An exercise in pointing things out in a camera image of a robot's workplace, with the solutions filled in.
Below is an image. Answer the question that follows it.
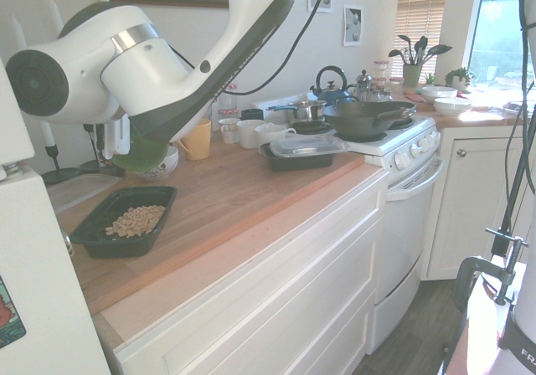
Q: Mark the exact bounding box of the white robot mounting table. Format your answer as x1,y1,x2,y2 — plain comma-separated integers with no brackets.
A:
442,260,527,375

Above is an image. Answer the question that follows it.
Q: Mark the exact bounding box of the pile of cereal rings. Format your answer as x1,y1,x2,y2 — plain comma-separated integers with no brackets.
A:
104,203,167,239

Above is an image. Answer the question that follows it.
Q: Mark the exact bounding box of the black plastic takeout tray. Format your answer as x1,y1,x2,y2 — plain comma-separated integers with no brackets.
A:
69,185,178,260

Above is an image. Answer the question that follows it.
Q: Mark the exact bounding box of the potted green plant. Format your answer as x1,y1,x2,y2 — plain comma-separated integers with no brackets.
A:
388,34,454,67

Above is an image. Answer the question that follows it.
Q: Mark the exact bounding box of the glass french press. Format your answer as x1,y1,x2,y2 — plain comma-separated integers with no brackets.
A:
355,69,374,102

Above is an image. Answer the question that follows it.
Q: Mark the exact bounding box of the white cabinet with round knob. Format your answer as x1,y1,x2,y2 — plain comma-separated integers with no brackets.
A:
424,125,529,282

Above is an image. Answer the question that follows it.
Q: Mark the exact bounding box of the white bowl with swirl pattern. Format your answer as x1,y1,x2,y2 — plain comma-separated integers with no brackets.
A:
137,145,180,182

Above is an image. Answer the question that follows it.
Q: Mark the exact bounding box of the colourful fridge magnet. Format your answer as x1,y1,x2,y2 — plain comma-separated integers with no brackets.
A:
0,274,28,350

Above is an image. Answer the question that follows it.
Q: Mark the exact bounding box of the small patterned mug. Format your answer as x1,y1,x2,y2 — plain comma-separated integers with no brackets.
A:
218,117,240,145

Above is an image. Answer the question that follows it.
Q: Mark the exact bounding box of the green ceramic bowl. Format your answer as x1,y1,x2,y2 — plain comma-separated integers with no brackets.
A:
109,125,171,172

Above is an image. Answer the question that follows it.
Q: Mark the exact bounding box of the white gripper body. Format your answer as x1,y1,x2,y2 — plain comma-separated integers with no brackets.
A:
102,115,131,161

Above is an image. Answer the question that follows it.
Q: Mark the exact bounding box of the succulent plant in white pot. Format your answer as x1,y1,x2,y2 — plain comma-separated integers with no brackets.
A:
444,67,477,91

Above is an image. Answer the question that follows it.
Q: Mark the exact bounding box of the black wok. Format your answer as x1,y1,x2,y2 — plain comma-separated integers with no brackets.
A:
323,100,419,140

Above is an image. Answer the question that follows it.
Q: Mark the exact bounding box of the green utensil holder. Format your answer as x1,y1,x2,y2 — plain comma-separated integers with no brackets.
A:
402,64,424,89

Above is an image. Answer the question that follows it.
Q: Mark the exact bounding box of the wooden window blind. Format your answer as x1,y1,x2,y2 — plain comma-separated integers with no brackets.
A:
394,0,450,88

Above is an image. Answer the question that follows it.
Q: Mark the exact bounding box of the white drawer cabinet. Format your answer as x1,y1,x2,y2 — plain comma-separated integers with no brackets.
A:
111,168,391,375

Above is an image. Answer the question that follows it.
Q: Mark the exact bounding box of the clear plastic lid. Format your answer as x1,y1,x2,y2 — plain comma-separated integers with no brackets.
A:
45,172,124,215

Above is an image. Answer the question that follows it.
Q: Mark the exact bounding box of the steel saucepan with blue handle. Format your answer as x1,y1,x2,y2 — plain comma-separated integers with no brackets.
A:
265,99,328,124

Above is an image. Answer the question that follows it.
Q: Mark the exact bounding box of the blue kettle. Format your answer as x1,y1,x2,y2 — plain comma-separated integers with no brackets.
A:
310,64,353,105

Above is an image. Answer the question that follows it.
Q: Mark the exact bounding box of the black camera stand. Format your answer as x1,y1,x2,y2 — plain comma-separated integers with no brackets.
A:
491,110,536,255

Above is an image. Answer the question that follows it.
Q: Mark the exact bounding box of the white serving bowl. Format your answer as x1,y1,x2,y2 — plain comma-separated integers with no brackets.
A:
420,85,459,105
433,96,473,118

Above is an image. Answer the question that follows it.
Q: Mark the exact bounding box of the white kitchen stove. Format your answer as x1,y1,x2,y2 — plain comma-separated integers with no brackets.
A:
250,93,446,356

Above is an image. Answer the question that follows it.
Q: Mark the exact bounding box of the wide white mug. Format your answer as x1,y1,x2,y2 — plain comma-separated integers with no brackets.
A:
253,122,298,149

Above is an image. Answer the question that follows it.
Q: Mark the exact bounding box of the yellow mug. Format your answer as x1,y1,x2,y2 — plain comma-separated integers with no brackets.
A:
178,118,213,161

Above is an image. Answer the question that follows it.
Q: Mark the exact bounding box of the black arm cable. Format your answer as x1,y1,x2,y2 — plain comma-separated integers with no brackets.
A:
236,0,336,95

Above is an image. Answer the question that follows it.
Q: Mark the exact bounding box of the black metal clamp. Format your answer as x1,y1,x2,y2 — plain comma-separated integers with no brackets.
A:
453,225,531,314

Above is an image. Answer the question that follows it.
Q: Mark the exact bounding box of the tall white mug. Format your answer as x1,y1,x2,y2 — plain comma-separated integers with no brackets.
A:
235,119,268,150

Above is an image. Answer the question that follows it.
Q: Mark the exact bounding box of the black container with clear lid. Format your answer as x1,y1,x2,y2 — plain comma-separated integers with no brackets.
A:
258,135,352,172

